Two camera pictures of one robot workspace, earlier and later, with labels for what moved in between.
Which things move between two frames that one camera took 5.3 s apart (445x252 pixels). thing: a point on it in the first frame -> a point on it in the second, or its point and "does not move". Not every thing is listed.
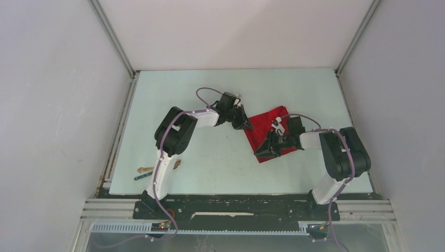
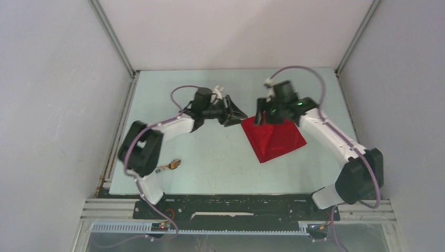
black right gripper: [269, 147] -> [261, 107]
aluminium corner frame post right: [373, 7] does not move
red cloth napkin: [262, 127] does not move
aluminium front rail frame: [349, 210] does not move
